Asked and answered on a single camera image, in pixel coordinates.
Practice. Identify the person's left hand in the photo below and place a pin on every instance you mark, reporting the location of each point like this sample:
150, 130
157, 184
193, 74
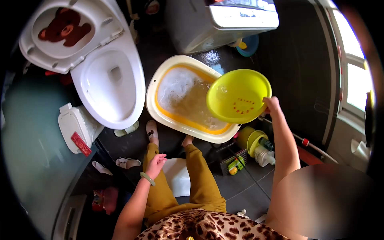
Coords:
154, 168

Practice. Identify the person's right hand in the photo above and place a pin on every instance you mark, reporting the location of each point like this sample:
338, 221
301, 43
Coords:
272, 104

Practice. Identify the person's left fingers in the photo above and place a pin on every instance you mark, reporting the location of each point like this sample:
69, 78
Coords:
162, 158

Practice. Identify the person's right thumb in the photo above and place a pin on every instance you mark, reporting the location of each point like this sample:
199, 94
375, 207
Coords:
266, 100

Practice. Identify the yellow plastic basin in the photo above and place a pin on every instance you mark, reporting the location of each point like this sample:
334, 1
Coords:
237, 96

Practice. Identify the white plastic stool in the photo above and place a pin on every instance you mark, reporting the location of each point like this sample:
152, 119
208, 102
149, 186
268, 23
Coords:
178, 177

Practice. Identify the white slipper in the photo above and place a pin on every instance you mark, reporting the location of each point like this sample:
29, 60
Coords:
128, 163
102, 168

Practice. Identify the yellow plastic bucket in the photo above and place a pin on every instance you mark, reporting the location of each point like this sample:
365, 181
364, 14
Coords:
250, 139

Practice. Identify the person's legs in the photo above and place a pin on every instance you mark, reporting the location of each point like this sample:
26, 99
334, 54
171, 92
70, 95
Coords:
198, 180

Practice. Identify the green bottle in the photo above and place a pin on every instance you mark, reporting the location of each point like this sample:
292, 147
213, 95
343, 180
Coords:
266, 144

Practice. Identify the blue plastic basin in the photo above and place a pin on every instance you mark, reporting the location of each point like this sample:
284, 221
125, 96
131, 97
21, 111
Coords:
250, 46

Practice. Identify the white bottle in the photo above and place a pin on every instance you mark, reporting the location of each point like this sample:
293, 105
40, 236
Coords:
264, 157

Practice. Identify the white and yellow wash tub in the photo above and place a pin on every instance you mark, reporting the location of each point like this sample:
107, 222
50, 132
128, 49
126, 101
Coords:
183, 99

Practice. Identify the red plastic object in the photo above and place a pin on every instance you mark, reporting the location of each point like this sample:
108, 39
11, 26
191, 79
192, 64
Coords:
105, 199

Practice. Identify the black rack with green brush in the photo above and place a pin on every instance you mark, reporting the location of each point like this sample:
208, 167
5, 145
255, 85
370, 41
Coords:
234, 163

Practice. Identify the person's body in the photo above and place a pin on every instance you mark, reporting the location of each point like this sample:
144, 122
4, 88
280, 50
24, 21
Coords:
207, 226

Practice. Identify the white toilet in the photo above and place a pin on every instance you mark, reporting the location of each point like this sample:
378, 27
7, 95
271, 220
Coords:
111, 87

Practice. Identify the white bin with red label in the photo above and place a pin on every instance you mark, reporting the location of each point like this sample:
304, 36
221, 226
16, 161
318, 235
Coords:
76, 126

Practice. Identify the window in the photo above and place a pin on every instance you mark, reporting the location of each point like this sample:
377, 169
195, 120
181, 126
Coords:
355, 78

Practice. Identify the white washing machine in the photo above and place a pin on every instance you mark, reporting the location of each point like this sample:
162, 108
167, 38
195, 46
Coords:
216, 21

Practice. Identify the toilet lid with bear cover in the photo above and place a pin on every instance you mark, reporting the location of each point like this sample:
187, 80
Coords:
64, 33

